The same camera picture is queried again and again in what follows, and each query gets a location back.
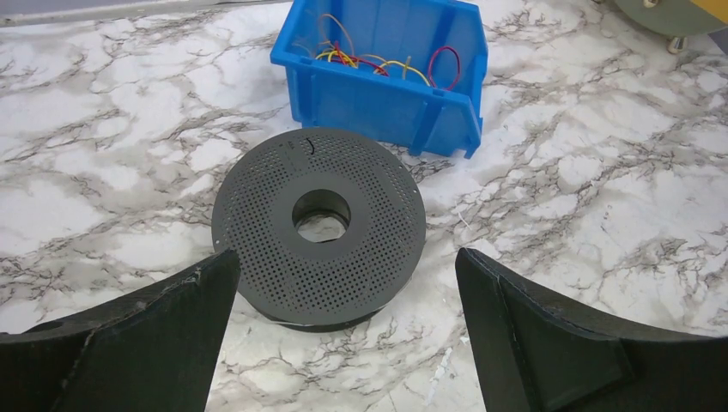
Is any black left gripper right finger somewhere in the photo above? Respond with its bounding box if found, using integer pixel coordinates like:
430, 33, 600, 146
455, 248, 727, 411

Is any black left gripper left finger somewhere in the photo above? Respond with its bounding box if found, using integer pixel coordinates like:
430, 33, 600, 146
1, 251, 240, 411

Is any dark grey perforated spool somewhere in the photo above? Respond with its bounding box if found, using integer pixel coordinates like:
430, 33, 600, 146
211, 127, 427, 333

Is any red cable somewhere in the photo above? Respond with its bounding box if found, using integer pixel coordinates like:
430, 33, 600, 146
427, 45, 463, 92

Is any blue plastic bin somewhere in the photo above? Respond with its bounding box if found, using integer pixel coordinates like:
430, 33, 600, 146
270, 1, 488, 157

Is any round cream drawer cabinet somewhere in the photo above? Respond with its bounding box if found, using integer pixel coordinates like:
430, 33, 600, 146
595, 0, 727, 55

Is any yellow cable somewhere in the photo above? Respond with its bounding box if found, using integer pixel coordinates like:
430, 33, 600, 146
314, 50, 432, 88

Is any orange cable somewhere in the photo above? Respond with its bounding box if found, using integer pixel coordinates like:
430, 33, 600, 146
293, 13, 356, 58

